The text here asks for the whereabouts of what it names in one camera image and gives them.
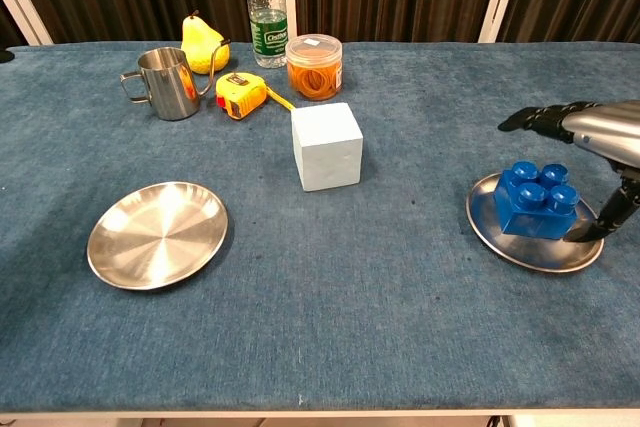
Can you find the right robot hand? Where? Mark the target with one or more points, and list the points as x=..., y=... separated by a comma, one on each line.
x=610, y=132

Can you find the blue toy brick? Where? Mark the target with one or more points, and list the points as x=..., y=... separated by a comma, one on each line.
x=535, y=207

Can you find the light blue cube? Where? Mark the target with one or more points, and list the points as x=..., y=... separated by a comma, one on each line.
x=330, y=152

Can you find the round metal plate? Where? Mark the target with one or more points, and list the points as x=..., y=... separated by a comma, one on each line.
x=540, y=254
x=157, y=237

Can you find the clear jar of rubber bands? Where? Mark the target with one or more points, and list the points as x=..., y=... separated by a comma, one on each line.
x=314, y=69

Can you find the blue table cloth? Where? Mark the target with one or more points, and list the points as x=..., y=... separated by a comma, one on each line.
x=320, y=307

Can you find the clear plastic water bottle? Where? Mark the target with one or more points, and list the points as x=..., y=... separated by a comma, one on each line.
x=268, y=22

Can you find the yellow tape measure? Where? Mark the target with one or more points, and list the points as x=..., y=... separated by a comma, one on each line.
x=240, y=97

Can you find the yellow pear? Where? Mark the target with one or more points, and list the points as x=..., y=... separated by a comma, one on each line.
x=200, y=44

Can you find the stainless steel spouted pitcher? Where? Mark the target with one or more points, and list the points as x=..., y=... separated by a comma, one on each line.
x=167, y=87

